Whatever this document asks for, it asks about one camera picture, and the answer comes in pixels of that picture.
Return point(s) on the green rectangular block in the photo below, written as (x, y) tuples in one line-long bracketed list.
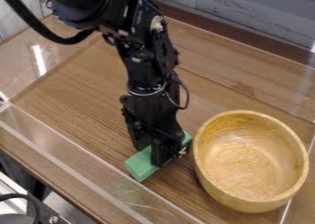
[(139, 165)]

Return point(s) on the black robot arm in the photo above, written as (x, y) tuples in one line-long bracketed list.
[(134, 26)]

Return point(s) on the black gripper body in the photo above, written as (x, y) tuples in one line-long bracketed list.
[(154, 106)]

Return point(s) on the brown wooden bowl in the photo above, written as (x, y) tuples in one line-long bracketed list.
[(250, 160)]

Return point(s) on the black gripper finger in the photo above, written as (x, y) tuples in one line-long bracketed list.
[(164, 150), (138, 131)]

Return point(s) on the black metal table bracket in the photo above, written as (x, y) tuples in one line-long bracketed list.
[(47, 215)]

